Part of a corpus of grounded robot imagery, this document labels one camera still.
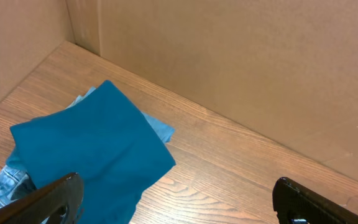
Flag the blue polo shirt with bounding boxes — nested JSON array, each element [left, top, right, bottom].
[[5, 80, 177, 224]]

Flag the folded light blue jeans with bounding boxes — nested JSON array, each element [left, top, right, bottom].
[[0, 86, 176, 224]]

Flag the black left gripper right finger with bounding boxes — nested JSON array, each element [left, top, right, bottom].
[[272, 177, 358, 224]]

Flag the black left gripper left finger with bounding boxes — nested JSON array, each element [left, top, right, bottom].
[[0, 172, 84, 224]]

